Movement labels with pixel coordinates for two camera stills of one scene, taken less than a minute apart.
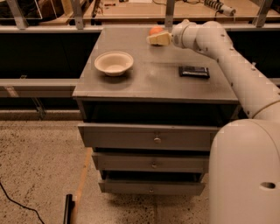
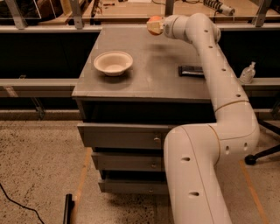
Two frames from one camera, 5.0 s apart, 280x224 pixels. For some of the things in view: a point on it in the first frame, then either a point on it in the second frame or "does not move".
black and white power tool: x=221 y=9 does not move
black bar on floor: x=69 y=206 does not move
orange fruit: x=156 y=30 to x=155 y=18
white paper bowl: x=114 y=63 does not move
